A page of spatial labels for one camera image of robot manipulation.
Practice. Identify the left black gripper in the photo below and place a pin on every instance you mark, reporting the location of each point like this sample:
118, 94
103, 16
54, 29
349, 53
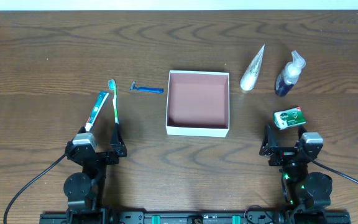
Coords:
101, 156

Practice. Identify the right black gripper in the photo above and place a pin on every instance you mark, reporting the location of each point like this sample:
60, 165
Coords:
286, 154

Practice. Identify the green Dettol soap box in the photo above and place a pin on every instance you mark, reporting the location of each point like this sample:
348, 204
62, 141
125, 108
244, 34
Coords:
289, 118

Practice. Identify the green white toothpaste tube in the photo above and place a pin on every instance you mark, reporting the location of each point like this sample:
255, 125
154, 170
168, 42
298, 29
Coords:
102, 97

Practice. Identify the clear pump bottle dark liquid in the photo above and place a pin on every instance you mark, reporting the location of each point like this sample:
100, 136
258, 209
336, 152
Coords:
289, 76

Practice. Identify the white Pantene tube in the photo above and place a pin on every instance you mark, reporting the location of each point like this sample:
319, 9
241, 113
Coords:
250, 76

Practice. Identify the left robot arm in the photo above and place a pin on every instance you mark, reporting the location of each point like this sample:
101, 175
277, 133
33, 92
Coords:
84, 190

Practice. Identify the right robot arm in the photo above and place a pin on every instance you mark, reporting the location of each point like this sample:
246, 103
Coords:
308, 193

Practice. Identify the green white toothbrush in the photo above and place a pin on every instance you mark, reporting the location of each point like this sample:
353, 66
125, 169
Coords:
113, 87

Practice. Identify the blue disposable razor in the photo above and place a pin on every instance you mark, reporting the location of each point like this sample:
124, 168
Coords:
146, 89

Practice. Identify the white cardboard box pink inside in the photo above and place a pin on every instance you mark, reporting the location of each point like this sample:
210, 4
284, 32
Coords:
198, 104

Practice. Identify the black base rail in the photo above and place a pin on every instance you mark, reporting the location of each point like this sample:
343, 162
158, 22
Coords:
250, 216

